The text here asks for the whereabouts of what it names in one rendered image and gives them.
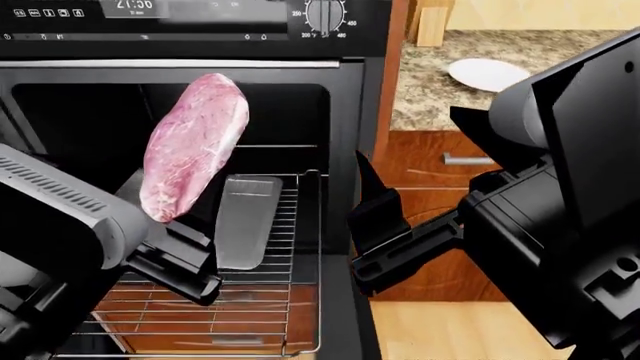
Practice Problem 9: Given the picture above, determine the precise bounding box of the wire oven rack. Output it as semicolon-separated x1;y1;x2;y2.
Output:
52;168;324;357

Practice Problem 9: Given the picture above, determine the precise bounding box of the silver oven trim bar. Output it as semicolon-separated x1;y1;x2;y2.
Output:
0;58;342;70

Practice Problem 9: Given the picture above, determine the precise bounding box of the light wooden block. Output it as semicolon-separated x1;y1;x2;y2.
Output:
407;0;457;48

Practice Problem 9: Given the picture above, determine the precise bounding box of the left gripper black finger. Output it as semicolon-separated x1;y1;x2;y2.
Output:
113;167;229;264

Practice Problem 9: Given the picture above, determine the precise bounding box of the black built-in oven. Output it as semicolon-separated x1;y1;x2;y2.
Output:
0;0;394;264

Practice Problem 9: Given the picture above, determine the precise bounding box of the speckled granite countertop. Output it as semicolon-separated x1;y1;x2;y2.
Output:
391;28;640;132

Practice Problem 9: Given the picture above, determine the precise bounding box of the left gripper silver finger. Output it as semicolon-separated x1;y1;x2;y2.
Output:
214;175;284;272

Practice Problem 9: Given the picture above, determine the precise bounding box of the raw pink steak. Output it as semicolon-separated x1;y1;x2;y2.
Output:
138;72;250;225

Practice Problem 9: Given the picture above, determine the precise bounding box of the brown wooden cabinet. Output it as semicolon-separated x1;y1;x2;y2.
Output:
372;0;509;303

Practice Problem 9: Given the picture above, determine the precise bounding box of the oven temperature knob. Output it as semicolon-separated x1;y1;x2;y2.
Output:
304;0;348;34

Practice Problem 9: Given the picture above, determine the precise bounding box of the silver drawer handle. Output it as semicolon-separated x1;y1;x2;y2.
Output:
443;152;497;167

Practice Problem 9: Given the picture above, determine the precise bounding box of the oven digital display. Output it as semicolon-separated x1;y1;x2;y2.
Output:
102;0;291;27

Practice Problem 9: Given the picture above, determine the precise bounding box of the white round plate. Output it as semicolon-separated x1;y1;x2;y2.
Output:
447;57;532;93

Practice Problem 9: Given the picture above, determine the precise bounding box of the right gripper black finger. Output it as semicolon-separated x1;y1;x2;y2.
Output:
346;149;417;261

